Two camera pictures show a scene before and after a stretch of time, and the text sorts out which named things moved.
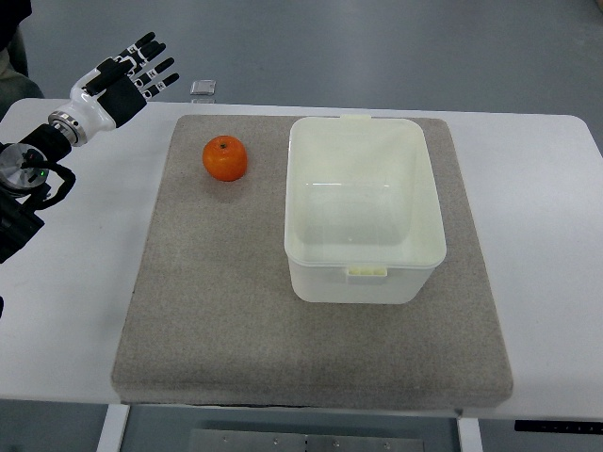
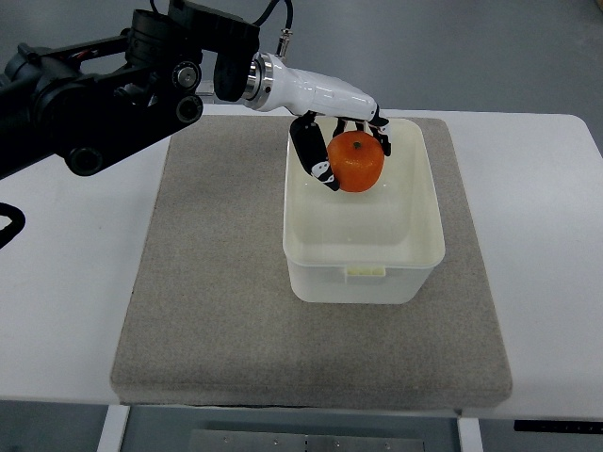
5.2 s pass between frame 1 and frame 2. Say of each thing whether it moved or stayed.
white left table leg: stayed
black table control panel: stayed
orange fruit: moved
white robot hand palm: moved
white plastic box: stayed
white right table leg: stayed
